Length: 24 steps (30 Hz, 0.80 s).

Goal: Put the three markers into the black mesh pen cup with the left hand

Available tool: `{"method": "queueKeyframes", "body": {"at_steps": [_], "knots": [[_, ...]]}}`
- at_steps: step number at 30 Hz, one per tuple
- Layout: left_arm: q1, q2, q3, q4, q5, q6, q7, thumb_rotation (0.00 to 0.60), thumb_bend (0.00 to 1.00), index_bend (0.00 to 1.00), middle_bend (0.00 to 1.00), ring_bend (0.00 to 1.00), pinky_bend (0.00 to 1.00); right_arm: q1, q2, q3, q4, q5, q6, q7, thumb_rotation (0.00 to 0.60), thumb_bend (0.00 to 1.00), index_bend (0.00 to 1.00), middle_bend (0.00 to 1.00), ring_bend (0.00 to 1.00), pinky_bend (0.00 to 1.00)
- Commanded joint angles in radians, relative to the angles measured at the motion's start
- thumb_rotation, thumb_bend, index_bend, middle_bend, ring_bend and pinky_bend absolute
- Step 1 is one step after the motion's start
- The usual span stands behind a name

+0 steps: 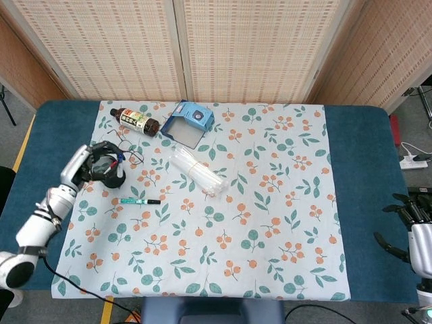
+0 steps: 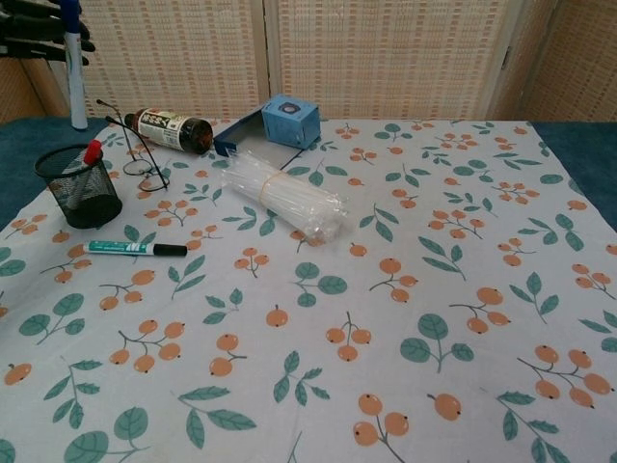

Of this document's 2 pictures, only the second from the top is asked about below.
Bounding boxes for black cap green label marker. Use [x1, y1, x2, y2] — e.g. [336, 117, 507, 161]
[84, 239, 189, 259]

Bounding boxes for brown glass bottle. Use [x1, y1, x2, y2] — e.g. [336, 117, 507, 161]
[123, 107, 215, 155]

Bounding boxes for bundle of clear straws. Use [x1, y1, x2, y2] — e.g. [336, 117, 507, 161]
[220, 150, 349, 245]

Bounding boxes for red cap whiteboard marker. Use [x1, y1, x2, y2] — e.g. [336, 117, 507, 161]
[65, 139, 104, 209]

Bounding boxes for fruit print tablecloth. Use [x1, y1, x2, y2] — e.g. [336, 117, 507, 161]
[0, 118, 617, 463]

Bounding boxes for blue cap whiteboard marker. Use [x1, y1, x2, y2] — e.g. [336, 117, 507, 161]
[62, 0, 90, 130]

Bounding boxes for thin black frame eyeglasses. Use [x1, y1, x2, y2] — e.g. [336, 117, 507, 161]
[94, 97, 171, 193]

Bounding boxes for light blue cardboard box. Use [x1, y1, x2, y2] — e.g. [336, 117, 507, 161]
[260, 94, 321, 150]

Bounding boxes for black mesh pen holder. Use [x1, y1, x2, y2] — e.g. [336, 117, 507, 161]
[33, 143, 124, 230]

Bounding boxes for yellow rubber band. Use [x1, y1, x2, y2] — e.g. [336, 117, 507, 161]
[257, 174, 290, 204]

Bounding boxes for woven folding screen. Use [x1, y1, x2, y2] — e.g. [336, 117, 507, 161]
[0, 0, 617, 123]

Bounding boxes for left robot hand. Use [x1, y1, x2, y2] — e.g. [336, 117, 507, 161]
[0, 0, 97, 67]

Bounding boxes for dark blue box tray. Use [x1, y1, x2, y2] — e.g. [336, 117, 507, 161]
[213, 106, 322, 171]

